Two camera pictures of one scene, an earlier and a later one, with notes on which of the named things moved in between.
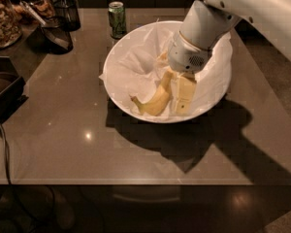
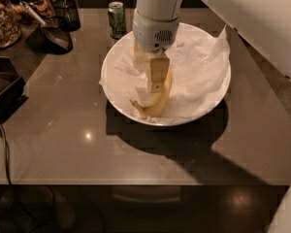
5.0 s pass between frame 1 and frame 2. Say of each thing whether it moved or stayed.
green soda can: stayed
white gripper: moved
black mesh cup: stayed
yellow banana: stayed
